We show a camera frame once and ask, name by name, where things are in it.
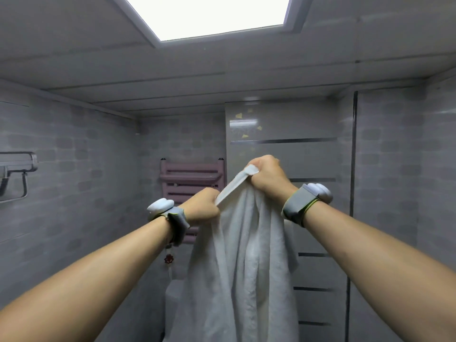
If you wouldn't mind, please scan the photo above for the person's right hand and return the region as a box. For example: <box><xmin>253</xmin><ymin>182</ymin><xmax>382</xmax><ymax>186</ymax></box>
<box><xmin>247</xmin><ymin>155</ymin><xmax>299</xmax><ymax>204</ymax></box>

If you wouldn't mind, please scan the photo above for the person's left hand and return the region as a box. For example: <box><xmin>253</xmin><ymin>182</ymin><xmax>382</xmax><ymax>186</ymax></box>
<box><xmin>183</xmin><ymin>187</ymin><xmax>222</xmax><ymax>227</ymax></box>

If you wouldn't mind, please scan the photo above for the white towel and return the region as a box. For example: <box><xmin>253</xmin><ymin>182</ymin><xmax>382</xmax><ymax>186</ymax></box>
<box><xmin>170</xmin><ymin>164</ymin><xmax>300</xmax><ymax>342</ymax></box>

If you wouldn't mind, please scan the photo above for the person's right forearm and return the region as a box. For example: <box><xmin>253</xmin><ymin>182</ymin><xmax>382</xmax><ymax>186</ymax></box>
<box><xmin>303</xmin><ymin>201</ymin><xmax>456</xmax><ymax>342</ymax></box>

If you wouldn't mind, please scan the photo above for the person's left forearm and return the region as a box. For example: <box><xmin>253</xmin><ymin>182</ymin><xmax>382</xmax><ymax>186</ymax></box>
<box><xmin>0</xmin><ymin>220</ymin><xmax>175</xmax><ymax>342</ymax></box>

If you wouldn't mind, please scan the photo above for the pink towel radiator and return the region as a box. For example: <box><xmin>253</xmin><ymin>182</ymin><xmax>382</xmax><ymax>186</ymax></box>
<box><xmin>159</xmin><ymin>158</ymin><xmax>225</xmax><ymax>245</ymax></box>

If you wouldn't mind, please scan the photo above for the grey left wrist tracker band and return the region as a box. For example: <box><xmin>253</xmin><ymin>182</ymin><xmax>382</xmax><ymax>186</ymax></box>
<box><xmin>147</xmin><ymin>198</ymin><xmax>190</xmax><ymax>247</ymax></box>

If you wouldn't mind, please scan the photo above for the grey wrist tracker band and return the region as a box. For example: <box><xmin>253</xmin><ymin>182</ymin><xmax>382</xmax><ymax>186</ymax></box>
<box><xmin>147</xmin><ymin>198</ymin><xmax>190</xmax><ymax>247</ymax></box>
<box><xmin>281</xmin><ymin>183</ymin><xmax>333</xmax><ymax>228</ymax></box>

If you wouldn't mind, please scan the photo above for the grey right wrist tracker band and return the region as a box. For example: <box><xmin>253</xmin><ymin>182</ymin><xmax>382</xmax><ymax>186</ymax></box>
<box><xmin>281</xmin><ymin>183</ymin><xmax>333</xmax><ymax>228</ymax></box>

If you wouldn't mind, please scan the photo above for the square ceiling light panel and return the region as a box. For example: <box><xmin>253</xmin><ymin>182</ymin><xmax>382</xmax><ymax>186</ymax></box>
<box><xmin>107</xmin><ymin>0</ymin><xmax>311</xmax><ymax>49</ymax></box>

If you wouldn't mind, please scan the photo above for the metal wall towel rack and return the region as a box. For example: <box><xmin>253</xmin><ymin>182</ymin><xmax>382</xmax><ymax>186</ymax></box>
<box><xmin>0</xmin><ymin>152</ymin><xmax>38</xmax><ymax>204</ymax></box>

